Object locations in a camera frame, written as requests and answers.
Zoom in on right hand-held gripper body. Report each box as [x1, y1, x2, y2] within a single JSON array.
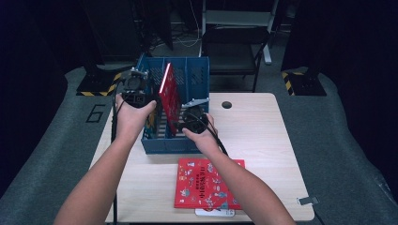
[[180, 97, 210, 134]]

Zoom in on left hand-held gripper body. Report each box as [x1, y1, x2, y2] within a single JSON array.
[[120, 67, 152, 110]]

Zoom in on blue plastic file rack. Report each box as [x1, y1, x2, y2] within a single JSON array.
[[134, 55, 211, 155]]

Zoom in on red picture book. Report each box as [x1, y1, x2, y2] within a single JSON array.
[[159, 62, 182, 136], [174, 157, 246, 210]]

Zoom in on blue monster picture book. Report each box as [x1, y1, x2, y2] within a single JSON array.
[[135, 54, 163, 140]]

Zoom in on white caterpillar picture book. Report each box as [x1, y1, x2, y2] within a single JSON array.
[[194, 207, 236, 218]]

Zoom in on person's right hand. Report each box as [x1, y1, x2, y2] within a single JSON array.
[[182, 112, 225, 158]]

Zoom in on person's left hand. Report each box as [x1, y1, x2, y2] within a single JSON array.
[[115, 93, 158, 143]]

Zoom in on black stand base yellow stripes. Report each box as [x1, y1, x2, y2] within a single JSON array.
[[281, 67, 328, 97], [75, 64, 123, 98]]

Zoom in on black tape floor marking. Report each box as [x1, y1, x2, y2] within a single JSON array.
[[85, 104, 106, 124]]

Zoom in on black chair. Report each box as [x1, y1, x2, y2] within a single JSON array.
[[200, 26, 272, 94]]

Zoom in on grey tape strip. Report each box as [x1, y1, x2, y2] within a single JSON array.
[[296, 196, 320, 206]]

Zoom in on right hand-held gripper cable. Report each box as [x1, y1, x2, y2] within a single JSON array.
[[187, 112, 229, 158]]

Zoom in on hand-held gripper cable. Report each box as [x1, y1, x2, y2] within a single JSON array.
[[111, 79, 127, 225], [187, 112, 229, 158]]

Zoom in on left hand-held gripper cable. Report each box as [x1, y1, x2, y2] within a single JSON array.
[[111, 79, 127, 225]]

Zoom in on white floor cable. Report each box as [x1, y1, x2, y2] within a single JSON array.
[[173, 0, 201, 49]]

